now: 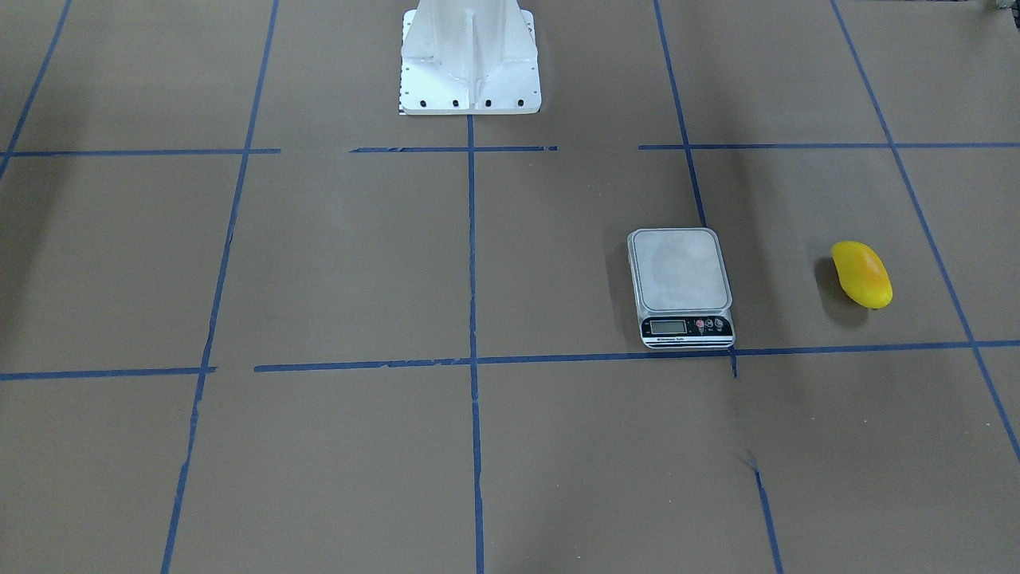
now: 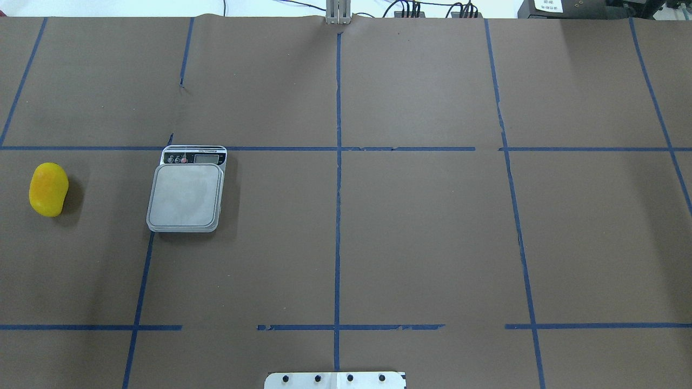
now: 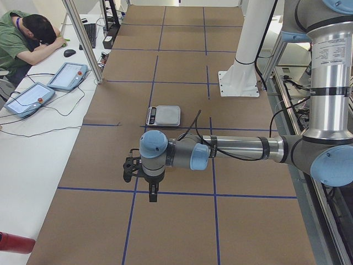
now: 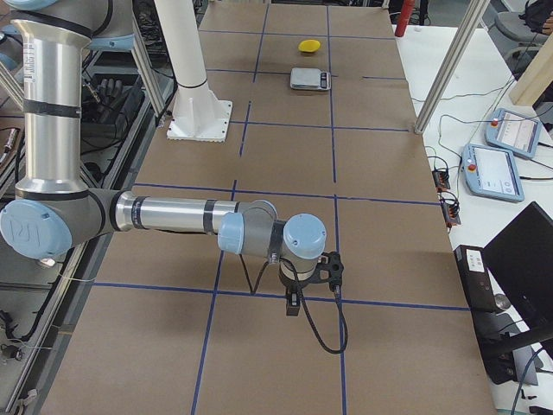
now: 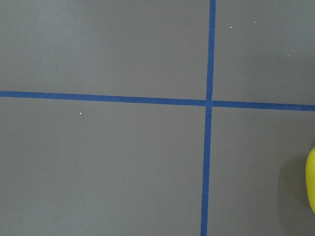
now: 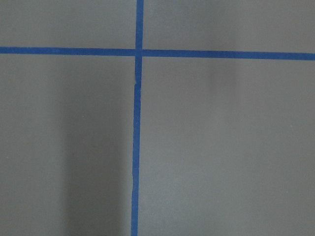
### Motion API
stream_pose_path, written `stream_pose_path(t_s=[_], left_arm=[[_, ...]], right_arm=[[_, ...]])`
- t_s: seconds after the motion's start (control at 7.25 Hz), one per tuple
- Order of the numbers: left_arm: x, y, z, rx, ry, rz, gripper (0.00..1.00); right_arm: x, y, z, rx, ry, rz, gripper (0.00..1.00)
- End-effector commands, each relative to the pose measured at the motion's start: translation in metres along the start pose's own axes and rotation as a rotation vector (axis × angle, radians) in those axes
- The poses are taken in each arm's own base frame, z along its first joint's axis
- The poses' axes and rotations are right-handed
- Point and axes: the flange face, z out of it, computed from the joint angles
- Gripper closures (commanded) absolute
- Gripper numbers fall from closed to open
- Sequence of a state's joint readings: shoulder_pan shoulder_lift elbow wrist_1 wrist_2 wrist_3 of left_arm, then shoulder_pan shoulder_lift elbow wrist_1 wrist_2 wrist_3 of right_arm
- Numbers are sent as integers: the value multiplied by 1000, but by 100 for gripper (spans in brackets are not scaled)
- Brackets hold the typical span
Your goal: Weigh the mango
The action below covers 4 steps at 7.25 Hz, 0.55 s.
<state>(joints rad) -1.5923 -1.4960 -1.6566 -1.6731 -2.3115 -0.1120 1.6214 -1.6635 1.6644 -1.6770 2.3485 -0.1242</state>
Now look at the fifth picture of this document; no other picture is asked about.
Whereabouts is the yellow mango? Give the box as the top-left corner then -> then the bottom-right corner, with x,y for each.
305,148 -> 315,213

